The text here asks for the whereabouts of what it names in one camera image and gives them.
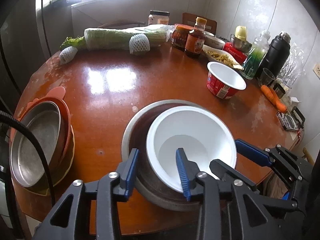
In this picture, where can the red noodle cup with barcode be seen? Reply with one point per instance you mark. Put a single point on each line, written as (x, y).
(223, 81)

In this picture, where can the small electronic gadget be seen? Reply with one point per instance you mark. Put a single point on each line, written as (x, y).
(292, 120)

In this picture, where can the black thermos flask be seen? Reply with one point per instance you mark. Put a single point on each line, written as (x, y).
(276, 56)

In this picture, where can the green drink bottle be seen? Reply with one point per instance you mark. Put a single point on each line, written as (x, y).
(256, 54)

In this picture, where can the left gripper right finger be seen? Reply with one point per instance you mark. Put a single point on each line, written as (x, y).
(200, 187)

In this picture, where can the wrapped napa cabbage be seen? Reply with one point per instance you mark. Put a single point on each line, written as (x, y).
(100, 38)

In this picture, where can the foam-netted fruit right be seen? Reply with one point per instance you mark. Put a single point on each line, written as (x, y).
(139, 44)

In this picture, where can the red chili sauce jar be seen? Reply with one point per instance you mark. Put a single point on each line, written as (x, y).
(180, 35)

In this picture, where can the white ceramic bowl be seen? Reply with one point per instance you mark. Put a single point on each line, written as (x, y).
(214, 42)

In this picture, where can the yellow cup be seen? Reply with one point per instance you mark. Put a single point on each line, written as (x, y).
(241, 33)

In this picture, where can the brown sauce bottle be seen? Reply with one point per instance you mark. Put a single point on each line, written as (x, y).
(196, 38)

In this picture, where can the white dish with food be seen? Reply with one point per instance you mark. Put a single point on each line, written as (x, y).
(221, 56)

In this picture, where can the dark refrigerator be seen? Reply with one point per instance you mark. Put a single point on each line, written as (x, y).
(31, 32)

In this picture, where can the deep steel bowl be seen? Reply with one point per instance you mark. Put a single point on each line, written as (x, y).
(147, 183)

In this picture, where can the black-lid plastic jar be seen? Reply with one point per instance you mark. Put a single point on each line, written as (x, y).
(158, 17)

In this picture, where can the foam-netted fruit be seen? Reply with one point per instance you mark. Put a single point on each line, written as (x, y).
(139, 44)
(67, 54)

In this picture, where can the small steel bowl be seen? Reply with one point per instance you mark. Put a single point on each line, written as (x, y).
(242, 46)

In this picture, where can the foam-netted fruit left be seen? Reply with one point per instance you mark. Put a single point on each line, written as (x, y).
(67, 54)

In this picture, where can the orange carrot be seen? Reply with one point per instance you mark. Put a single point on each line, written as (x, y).
(278, 104)
(267, 92)

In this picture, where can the green lettuce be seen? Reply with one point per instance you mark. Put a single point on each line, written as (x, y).
(78, 42)

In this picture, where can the small dark metal cup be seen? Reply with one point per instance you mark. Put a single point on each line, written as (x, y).
(279, 90)

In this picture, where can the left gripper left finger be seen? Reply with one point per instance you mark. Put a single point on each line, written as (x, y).
(116, 186)

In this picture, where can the small drinking glass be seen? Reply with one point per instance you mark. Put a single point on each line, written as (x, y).
(266, 77)

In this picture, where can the red tissue box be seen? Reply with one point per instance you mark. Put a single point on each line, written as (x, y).
(239, 56)

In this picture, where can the red noodle cup with characters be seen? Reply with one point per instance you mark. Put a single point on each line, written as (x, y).
(202, 135)

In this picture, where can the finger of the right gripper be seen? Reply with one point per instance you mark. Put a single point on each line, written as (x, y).
(253, 153)
(227, 173)

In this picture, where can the curved wooden chair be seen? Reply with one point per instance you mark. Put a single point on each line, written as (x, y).
(121, 23)

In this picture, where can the wall power socket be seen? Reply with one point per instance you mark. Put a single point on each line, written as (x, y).
(316, 70)

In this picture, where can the orange plastic plate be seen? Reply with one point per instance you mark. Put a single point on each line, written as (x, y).
(55, 95)

